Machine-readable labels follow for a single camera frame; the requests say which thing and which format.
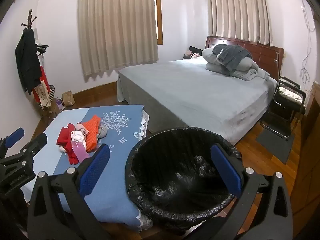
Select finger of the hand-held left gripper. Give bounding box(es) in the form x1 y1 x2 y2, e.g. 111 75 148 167
0 133 48 167
0 127 25 158

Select black jacket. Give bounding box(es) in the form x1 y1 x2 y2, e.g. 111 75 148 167
15 27 43 95

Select dark grey blanket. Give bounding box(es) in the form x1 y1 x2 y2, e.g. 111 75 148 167
212 44 252 71

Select brown paper bag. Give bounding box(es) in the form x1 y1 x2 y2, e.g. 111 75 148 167
62 91 75 105

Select grey pillow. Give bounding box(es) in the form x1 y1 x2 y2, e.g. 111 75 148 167
202 48 220 64

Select folded grey duvet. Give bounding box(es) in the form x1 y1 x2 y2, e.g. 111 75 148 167
205 55 270 82

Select black clothes hanger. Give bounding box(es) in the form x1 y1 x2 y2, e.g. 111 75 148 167
35 44 49 55

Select wooden coat rack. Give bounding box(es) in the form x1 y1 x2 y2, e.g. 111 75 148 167
21 9 50 55

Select wooden window frame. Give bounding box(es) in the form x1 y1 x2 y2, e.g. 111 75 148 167
154 0 164 46

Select bed with grey sheet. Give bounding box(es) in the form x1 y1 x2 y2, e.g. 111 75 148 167
117 55 278 145

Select wide beige curtain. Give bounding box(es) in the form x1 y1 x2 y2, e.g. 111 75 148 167
77 0 159 77

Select grey sock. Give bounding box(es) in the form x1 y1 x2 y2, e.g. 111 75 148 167
97 124 108 139

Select black metal chair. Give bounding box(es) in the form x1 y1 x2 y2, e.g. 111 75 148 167
260 76 307 139

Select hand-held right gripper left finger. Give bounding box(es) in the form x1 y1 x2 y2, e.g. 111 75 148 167
27 144 112 240

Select orange foam net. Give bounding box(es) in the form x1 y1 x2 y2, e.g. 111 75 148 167
82 115 101 152

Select blue printed tablecloth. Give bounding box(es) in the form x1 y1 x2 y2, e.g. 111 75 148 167
19 104 153 232

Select black lined trash bin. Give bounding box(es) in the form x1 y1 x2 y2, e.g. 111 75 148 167
125 127 244 233

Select cardboard box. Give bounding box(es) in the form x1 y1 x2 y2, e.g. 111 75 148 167
49 102 62 118

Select beige tote bag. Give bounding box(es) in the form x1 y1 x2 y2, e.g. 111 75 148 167
34 81 52 109

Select wall cables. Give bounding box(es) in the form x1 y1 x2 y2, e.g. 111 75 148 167
299 0 317 84

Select patterned seat cushion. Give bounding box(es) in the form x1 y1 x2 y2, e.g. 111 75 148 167
278 86 303 100

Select red plastic bag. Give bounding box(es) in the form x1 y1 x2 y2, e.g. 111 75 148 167
56 127 80 166

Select narrow beige curtain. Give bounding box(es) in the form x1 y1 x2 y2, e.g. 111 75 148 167
209 0 273 47

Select grey floor mat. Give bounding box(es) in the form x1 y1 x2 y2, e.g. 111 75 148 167
255 127 295 165

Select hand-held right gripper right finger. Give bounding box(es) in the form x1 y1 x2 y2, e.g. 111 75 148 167
210 144 293 240

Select white face mask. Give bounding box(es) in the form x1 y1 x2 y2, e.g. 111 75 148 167
71 130 88 148

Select striped bag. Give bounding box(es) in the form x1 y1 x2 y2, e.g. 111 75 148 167
47 85 56 105

